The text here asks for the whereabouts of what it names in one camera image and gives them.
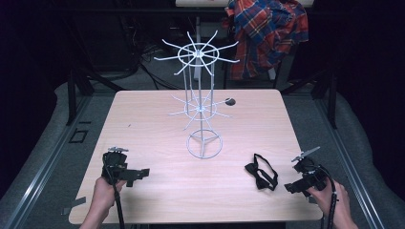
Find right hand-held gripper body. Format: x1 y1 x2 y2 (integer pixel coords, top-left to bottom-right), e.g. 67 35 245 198
291 146 330 194

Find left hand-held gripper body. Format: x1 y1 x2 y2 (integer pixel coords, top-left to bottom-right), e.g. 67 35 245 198
101 146 135 186

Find white wire display rack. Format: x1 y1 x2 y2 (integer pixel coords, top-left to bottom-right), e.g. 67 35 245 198
154 30 241 160

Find person's left hand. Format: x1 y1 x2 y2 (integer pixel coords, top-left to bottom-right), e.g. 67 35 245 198
91 176 127 212

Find person's right hand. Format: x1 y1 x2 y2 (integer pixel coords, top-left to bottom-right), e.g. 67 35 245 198
306 179 351 220

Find grey tape strip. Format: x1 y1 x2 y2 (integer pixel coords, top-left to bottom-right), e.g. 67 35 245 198
60 196 88 217

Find black metal stand leg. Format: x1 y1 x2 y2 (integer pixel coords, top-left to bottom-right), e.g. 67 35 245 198
280 68 339 130
65 68 125 127

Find red blue plaid shirt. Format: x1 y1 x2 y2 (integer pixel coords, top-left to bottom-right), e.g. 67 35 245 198
222 0 309 81

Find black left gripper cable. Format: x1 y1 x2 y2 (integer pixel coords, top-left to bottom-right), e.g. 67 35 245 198
104 158 126 229

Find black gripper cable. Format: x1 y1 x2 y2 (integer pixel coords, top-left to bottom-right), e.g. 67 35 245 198
104 158 126 229
313 163 338 229

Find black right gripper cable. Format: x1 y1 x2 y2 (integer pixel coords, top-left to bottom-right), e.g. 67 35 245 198
313 163 338 229

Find aluminium floor rail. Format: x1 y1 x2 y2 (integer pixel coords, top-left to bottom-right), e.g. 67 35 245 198
0 94 94 229
313 96 388 229

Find black floor cables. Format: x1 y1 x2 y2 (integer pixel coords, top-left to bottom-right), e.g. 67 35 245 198
127 41 185 91

